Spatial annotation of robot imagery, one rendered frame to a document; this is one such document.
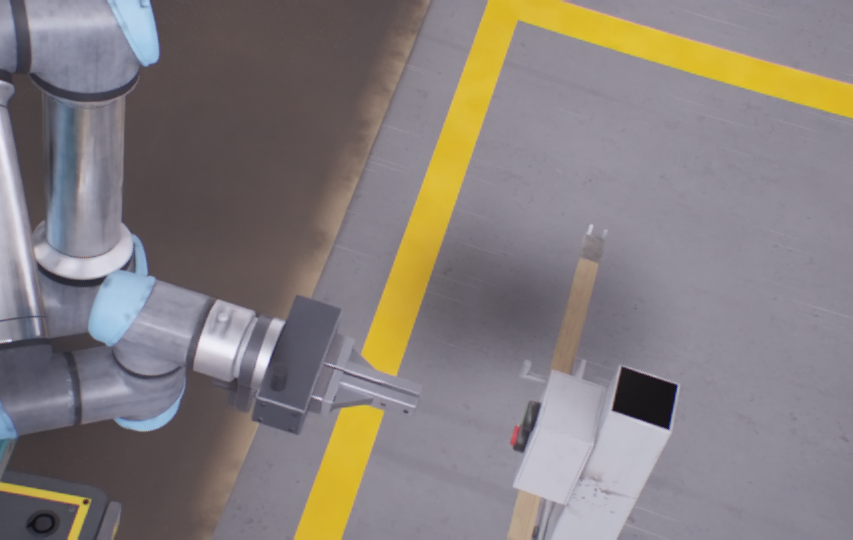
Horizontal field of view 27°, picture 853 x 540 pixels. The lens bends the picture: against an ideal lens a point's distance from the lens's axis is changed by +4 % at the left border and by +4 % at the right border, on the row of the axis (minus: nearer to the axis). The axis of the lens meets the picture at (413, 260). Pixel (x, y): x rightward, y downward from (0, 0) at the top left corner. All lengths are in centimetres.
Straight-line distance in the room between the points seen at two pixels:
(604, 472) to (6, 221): 65
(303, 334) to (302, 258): 161
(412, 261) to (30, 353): 168
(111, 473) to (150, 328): 132
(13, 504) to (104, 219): 67
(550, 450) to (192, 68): 209
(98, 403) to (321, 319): 24
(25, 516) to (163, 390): 84
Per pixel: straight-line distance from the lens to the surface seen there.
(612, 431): 166
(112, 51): 189
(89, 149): 200
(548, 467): 172
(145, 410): 184
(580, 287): 212
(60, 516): 263
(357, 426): 315
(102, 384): 181
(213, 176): 346
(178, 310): 173
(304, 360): 173
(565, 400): 170
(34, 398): 180
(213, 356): 173
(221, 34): 373
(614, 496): 175
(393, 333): 328
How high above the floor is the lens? 260
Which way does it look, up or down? 50 degrees down
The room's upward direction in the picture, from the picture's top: 16 degrees clockwise
